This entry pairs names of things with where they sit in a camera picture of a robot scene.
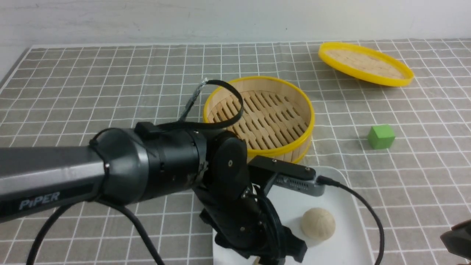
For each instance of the white square plate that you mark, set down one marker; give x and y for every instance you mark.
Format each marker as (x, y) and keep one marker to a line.
(348, 245)

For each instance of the green cube block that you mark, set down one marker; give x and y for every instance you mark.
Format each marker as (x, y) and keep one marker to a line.
(381, 136)

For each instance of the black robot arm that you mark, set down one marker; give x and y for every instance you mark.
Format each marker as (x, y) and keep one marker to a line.
(123, 166)

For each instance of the grey checked tablecloth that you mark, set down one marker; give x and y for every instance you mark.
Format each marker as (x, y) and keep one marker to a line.
(419, 187)

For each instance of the yellow bamboo steamer lid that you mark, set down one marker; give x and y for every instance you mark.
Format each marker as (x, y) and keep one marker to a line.
(365, 64)

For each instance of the yellow bamboo steamer basket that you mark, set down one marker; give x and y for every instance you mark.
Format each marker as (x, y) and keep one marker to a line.
(278, 117)

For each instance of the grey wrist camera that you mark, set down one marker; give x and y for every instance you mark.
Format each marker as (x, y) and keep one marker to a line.
(266, 172)

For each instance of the beige steamed bun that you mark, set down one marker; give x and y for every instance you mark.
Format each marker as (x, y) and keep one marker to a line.
(318, 224)

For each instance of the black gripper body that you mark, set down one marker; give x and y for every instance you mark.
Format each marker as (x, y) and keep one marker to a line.
(248, 224)

